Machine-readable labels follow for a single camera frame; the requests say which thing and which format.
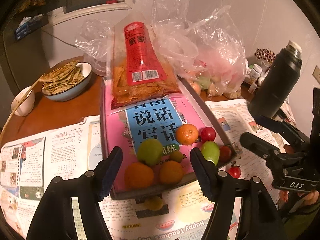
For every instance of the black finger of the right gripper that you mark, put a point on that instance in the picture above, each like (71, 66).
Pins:
(258, 146)
(296, 139)

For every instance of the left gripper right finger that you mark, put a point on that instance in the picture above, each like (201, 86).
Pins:
(258, 218)

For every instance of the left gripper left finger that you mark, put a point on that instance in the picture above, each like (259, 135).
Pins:
(53, 218)

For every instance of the red tomato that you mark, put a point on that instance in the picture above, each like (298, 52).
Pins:
(234, 170)
(207, 134)
(225, 154)

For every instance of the orange tangerine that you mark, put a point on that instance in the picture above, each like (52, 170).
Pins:
(171, 173)
(138, 176)
(187, 134)

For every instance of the large green fruit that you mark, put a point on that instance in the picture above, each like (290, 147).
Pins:
(150, 152)

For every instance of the black thermos bottle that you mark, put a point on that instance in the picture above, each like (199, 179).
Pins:
(280, 80)

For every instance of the newspaper on table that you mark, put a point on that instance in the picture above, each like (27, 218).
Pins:
(29, 164)

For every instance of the grey cardboard tray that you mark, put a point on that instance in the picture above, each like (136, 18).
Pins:
(120, 194)

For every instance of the white medicine bottle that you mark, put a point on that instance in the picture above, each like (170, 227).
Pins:
(255, 73)

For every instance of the small green kumquat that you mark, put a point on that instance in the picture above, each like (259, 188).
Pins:
(176, 156)

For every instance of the pink workbook in tray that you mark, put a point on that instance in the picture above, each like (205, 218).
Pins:
(150, 129)

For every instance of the small white bowl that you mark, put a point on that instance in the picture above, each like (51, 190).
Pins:
(27, 106)

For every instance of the clear plastic fruit bag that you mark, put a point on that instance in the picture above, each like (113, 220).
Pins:
(209, 53)

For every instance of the blue bowl with pancakes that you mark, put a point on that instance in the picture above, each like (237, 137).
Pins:
(66, 82)

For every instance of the wooden chopsticks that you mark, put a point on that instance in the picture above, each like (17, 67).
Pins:
(22, 100)

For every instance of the red snack bag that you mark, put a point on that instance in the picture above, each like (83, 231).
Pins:
(139, 72)

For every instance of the clear bag behind snacks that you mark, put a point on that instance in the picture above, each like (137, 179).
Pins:
(95, 40)

